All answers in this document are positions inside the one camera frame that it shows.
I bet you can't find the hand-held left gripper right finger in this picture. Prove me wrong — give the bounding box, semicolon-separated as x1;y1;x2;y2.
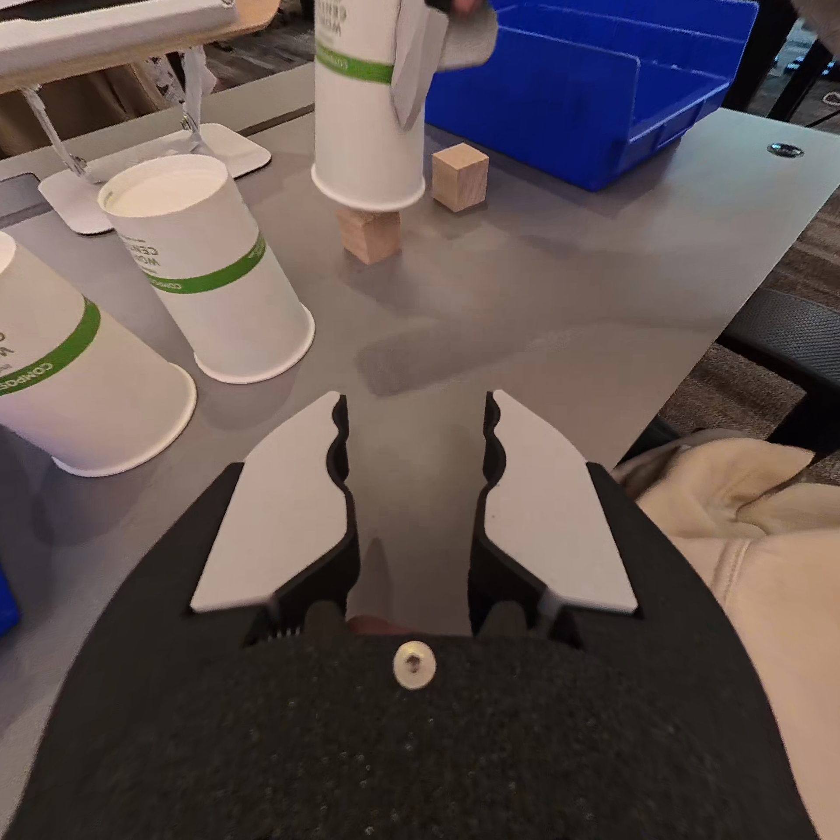
467;389;641;624

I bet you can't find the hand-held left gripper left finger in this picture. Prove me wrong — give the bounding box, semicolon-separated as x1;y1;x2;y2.
189;391;362;614

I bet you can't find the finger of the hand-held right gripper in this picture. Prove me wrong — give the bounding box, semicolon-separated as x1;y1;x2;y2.
390;0;452;133

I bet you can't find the white green striped paper cup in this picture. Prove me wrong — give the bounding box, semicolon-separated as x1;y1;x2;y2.
0;230;198;478
310;0;427;212
97;154;316;385

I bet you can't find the person's right forearm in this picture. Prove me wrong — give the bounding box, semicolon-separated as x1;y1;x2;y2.
435;3;501;72

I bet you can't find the wooden cube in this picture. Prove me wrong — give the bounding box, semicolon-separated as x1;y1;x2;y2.
431;143;490;213
336;209;403;265

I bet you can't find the blue plastic bin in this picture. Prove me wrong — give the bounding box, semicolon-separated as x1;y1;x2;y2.
0;558;22;639
425;0;761;193

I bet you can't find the instruction board on stand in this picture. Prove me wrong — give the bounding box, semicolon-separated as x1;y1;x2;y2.
0;0;283;235

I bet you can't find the black office chair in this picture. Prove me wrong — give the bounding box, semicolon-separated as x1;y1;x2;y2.
718;289;840;455

